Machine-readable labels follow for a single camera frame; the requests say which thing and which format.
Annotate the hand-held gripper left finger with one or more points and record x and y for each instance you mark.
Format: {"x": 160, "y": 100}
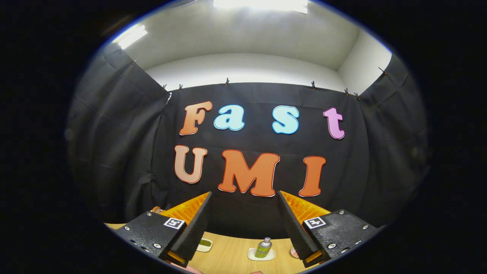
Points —
{"x": 196, "y": 228}

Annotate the white divided dish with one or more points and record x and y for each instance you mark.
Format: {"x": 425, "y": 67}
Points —
{"x": 204, "y": 243}

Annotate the brown toast slice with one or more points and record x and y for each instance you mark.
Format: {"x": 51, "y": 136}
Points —
{"x": 156, "y": 209}

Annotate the green label soda bottle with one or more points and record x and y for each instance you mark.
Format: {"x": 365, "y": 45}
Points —
{"x": 263, "y": 248}

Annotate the row of black clips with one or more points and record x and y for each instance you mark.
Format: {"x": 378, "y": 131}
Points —
{"x": 227, "y": 81}

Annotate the ceiling light panel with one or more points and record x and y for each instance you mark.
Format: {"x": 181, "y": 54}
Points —
{"x": 131, "y": 37}
{"x": 262, "y": 5}

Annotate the pink plate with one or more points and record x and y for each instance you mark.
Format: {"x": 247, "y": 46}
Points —
{"x": 190, "y": 270}

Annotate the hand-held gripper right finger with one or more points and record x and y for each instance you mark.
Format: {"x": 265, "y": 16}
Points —
{"x": 295, "y": 228}

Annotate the white square coaster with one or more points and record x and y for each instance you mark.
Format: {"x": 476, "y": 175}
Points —
{"x": 251, "y": 255}

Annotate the white oval plate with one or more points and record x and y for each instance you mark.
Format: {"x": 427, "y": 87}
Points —
{"x": 293, "y": 252}

